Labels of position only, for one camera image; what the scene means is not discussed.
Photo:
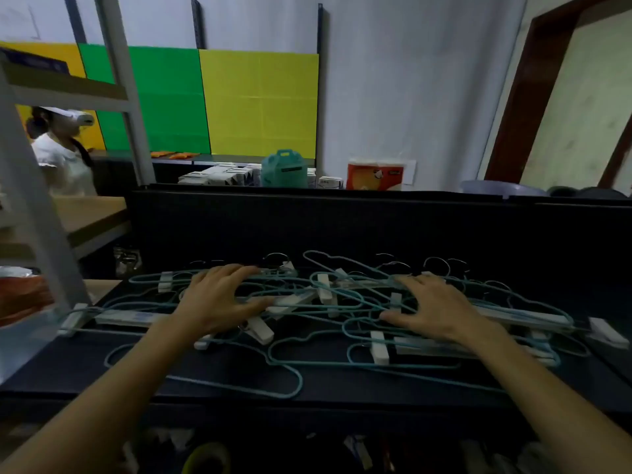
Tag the person's right hand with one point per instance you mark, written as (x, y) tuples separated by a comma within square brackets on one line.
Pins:
[(439, 310)]

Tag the person's left hand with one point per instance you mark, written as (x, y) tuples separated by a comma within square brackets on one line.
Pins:
[(217, 301)]

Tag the pile of mixed hangers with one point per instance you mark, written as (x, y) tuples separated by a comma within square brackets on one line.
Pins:
[(379, 347)]

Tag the person's left forearm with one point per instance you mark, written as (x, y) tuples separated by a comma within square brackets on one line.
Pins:
[(99, 414)]

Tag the person's right forearm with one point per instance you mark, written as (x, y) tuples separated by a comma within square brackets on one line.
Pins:
[(553, 404)]

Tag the black table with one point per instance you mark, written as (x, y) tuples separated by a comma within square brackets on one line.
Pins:
[(237, 362)]

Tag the row of white small boxes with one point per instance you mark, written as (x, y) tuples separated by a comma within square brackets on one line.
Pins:
[(217, 176)]

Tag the black back panel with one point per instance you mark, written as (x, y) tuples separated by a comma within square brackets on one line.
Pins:
[(345, 227)]

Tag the lavender plastic basin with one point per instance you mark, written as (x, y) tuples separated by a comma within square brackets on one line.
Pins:
[(498, 188)]

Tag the small white label sign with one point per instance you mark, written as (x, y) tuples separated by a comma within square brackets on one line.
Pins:
[(410, 172)]

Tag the orange snack packets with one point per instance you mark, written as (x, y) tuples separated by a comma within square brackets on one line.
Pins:
[(182, 155)]

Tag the red tissue pack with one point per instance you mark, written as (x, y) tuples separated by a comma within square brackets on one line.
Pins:
[(370, 177)]

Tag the yellow tape roll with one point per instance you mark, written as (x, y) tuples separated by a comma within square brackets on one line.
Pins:
[(190, 466)]

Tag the grey round container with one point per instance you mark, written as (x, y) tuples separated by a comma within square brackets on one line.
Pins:
[(592, 192)]

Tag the orange plastic bag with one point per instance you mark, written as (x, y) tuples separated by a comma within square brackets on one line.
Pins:
[(20, 296)]

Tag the white metal shelf rack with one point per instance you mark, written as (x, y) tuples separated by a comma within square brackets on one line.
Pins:
[(29, 192)]

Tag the dark blue box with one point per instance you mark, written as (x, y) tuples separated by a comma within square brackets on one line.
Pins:
[(34, 61)]

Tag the grey wall shelf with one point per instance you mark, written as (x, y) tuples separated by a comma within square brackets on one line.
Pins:
[(232, 159)]

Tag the yellow wall panel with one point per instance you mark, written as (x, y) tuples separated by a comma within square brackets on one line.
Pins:
[(257, 103)]

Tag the orange wall panel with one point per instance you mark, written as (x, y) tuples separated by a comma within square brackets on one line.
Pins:
[(94, 138)]

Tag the green wall panel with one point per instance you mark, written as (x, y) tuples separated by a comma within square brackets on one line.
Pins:
[(168, 93)]

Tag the brown door frame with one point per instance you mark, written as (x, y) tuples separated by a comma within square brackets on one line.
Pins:
[(523, 93)]

